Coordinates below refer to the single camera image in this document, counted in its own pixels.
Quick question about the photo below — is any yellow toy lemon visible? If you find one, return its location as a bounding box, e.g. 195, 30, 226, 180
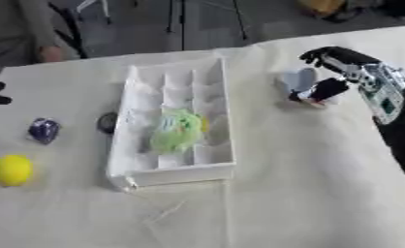
0, 154, 37, 188

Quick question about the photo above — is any white compartment box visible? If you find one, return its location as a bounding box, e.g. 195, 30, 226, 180
104, 57, 238, 192

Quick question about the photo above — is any green soft toy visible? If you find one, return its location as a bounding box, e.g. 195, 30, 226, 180
148, 108, 206, 155

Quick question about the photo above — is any yellow bag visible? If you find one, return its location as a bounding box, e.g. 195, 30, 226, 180
296, 0, 367, 23

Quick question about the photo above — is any person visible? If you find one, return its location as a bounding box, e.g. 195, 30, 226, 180
0, 0, 67, 78

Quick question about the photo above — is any small white cup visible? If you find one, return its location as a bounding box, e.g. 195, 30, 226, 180
275, 67, 322, 96

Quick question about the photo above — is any black tripod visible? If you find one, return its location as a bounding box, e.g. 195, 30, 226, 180
163, 0, 250, 52

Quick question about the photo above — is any black round object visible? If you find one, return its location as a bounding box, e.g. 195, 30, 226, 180
95, 111, 121, 135

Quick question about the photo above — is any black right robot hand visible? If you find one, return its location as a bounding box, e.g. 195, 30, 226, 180
287, 46, 383, 105

